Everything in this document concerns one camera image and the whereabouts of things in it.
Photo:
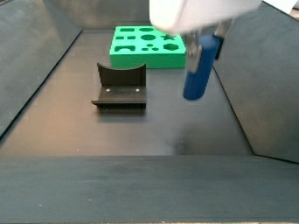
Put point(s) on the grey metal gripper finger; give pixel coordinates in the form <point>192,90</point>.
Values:
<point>193,51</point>

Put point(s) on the green grey gripper finger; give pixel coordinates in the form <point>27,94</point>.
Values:
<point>220,33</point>

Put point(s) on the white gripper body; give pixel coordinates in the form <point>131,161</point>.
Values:
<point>180,16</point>

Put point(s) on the blue oval cylinder peg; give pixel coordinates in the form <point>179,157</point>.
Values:
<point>196,80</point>

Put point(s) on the green shape sorting board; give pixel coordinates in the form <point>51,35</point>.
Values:
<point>141,45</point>

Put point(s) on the black curved holder stand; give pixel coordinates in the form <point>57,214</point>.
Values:
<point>121,86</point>

